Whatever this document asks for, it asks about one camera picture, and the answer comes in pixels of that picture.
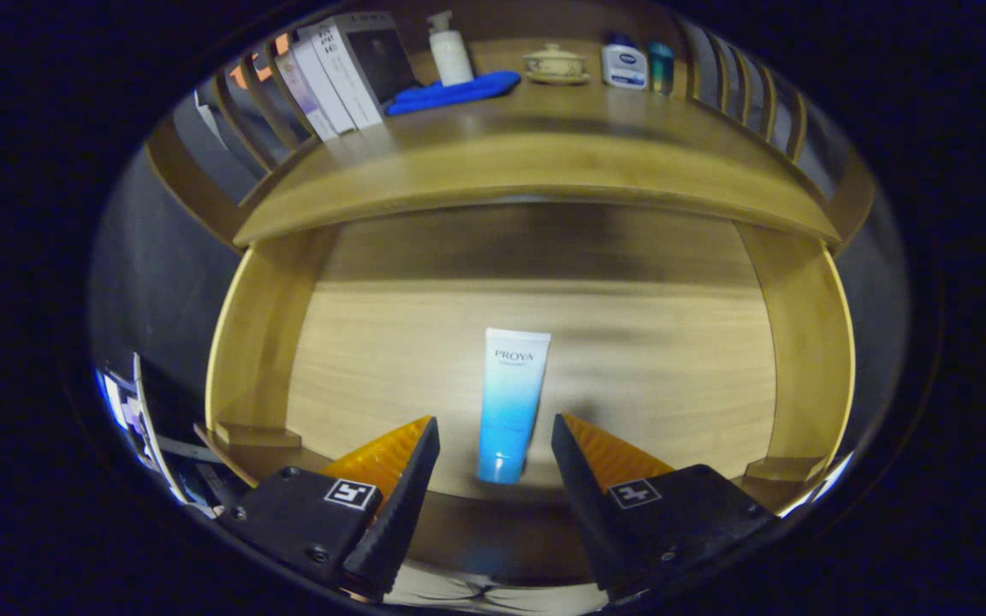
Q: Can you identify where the white pump bottle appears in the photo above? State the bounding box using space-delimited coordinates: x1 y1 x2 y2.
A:
426 10 475 87

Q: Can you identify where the wooden drawer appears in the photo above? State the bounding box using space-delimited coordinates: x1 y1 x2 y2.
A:
202 201 858 591

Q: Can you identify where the blue folded cloth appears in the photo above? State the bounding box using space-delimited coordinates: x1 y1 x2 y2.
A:
385 70 522 117

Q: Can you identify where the teal bottle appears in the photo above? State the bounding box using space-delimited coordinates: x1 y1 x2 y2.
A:
647 40 675 95

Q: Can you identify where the pale pink book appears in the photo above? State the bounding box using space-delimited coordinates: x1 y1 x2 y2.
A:
275 47 340 142

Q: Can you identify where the plain white book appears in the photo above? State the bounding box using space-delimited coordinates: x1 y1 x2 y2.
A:
292 34 359 136

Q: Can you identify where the black backdrop cloth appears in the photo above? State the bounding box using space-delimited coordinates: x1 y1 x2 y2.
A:
86 86 913 480

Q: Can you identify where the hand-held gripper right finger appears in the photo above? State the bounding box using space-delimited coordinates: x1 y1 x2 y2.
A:
550 413 781 600

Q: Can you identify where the white lotion bottle blue cap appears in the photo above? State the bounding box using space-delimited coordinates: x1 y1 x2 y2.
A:
601 33 650 91

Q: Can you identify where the beige ceramic lidded cup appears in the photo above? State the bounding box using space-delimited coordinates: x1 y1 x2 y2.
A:
523 43 591 85

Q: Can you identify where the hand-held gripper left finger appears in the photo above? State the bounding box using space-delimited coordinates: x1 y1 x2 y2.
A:
219 416 443 600

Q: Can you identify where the blue white cosmetic tube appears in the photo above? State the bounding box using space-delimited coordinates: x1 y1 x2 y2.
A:
476 328 552 485

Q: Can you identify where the wooden countertop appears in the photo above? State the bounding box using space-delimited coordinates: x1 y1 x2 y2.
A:
232 34 845 249

